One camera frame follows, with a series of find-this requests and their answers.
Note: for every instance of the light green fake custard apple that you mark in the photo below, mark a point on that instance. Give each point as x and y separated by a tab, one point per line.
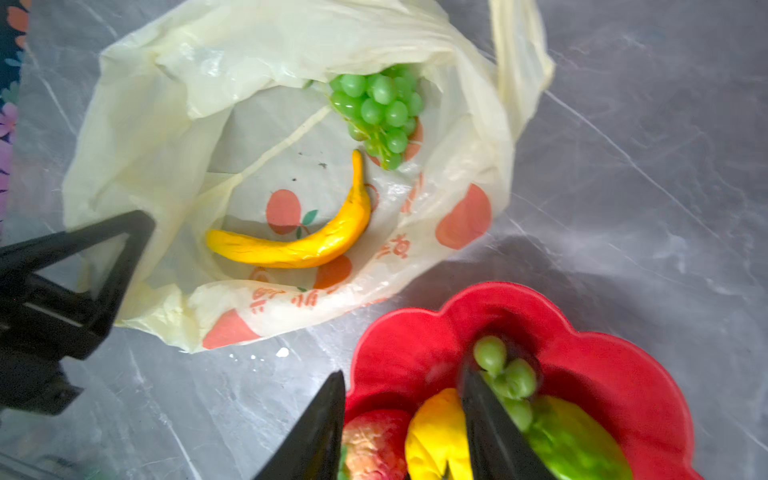
572	445

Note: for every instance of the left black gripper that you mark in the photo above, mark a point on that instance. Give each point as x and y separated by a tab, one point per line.
43	323

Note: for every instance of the red fake strawberry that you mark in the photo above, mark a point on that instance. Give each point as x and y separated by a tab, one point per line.
373	446

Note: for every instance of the green fake grapes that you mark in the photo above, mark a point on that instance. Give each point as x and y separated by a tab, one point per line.
382	111

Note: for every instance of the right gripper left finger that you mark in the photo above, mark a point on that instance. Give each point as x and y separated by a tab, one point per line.
312	449

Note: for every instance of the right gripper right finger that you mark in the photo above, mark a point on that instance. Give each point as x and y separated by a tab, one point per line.
498	449

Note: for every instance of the yellow fake lemon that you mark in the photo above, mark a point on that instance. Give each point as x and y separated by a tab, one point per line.
437	445

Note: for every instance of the cream plastic bag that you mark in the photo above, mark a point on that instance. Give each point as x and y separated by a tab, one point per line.
215	116

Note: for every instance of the red flower-shaped plate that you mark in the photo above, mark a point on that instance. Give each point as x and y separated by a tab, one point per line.
411	354

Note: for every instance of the yellow fake banana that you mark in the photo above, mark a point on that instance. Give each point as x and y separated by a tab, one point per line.
315	250

